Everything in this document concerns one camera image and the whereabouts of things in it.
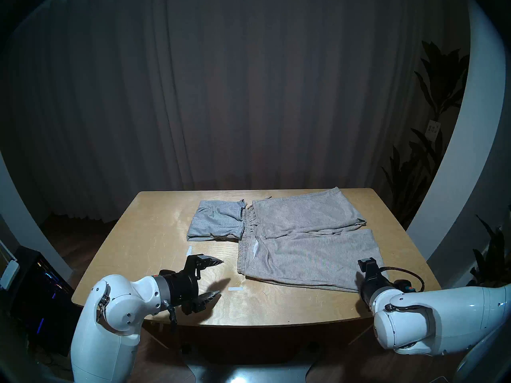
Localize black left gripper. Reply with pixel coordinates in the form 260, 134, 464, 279
159, 255, 224, 316

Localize tall dark leafy plant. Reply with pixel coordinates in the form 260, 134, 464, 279
381, 41, 470, 229

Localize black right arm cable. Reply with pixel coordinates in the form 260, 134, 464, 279
379, 267, 425, 293

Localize light wooden table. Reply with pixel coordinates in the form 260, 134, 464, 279
72, 188, 442, 328

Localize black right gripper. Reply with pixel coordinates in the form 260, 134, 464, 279
356, 257, 395, 308

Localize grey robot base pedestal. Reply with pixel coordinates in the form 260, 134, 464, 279
182, 352, 317, 383

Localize black computer tower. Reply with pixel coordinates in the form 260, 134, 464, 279
10, 247, 85, 357

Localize beige sweat shorts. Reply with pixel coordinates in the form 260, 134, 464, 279
237, 187, 386, 294

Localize light grey shorts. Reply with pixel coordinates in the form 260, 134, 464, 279
186, 199, 246, 242

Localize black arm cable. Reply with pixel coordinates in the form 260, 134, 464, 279
166, 300, 178, 333
379, 267, 425, 293

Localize white router box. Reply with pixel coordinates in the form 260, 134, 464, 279
0, 243, 20, 290

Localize small dark leafy plant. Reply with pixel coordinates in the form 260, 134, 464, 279
467, 215, 511, 287

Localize brown pleated curtain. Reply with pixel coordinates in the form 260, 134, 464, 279
0, 0, 469, 223

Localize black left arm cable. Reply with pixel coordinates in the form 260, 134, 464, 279
166, 300, 178, 333

